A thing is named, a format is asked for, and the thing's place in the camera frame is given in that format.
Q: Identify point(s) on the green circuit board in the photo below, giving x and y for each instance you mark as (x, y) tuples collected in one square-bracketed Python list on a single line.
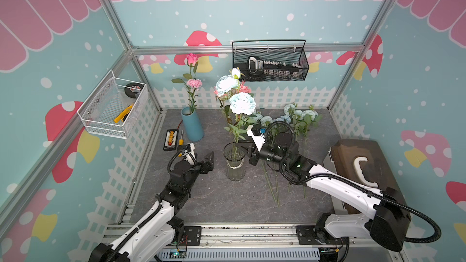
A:
[(177, 254)]

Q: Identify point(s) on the small blue rose stem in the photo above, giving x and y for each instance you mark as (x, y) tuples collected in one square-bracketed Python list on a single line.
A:
[(294, 117)]

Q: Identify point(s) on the pink carnation stem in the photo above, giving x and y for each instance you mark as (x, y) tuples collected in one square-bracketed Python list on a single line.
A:
[(192, 86)]

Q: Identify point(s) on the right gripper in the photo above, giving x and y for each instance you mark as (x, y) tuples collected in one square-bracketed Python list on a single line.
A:
[(253, 156)]

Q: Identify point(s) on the light blue rose stem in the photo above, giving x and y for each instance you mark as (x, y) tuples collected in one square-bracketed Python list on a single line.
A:
[(265, 121)]

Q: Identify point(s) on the socket bit set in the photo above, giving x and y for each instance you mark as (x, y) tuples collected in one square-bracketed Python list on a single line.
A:
[(269, 70)]

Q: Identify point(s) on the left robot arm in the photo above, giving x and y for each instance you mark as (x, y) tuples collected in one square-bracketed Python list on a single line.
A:
[(160, 226)]

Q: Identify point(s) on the yellow utility knife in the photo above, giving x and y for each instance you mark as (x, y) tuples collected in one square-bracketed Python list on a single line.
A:
[(123, 115)]

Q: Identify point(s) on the light blue rose bouquet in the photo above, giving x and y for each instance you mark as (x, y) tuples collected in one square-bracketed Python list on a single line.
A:
[(238, 131)]

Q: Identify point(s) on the salmon pink rose stem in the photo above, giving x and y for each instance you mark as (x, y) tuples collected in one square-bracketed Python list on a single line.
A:
[(235, 102)]

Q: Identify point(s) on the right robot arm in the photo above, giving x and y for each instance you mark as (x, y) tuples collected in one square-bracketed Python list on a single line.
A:
[(383, 215)]

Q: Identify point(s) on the teal ceramic vase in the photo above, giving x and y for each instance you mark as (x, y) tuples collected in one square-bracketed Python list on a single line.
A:
[(192, 124)]

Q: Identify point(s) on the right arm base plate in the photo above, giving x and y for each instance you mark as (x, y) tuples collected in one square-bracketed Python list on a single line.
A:
[(311, 235)]

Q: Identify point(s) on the clear glass vase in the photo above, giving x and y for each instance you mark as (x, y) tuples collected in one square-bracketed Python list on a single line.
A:
[(235, 162)]

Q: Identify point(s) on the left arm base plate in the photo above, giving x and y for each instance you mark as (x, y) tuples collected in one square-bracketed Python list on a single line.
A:
[(191, 236)]

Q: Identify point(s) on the black wire mesh basket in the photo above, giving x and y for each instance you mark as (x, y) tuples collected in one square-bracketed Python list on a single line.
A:
[(270, 60)]

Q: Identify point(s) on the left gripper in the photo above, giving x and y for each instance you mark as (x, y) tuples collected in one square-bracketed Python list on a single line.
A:
[(209, 164)]

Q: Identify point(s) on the yellow black screwdriver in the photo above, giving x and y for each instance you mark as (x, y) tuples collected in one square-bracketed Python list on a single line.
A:
[(180, 140)]

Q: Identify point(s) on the black tape roll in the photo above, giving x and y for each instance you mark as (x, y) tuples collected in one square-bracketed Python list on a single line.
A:
[(133, 90)]

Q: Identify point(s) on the large blue rose stem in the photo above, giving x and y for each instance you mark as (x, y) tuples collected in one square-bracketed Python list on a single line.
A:
[(308, 119)]

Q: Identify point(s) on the white wire mesh basket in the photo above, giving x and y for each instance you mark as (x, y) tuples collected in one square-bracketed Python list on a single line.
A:
[(106, 102)]

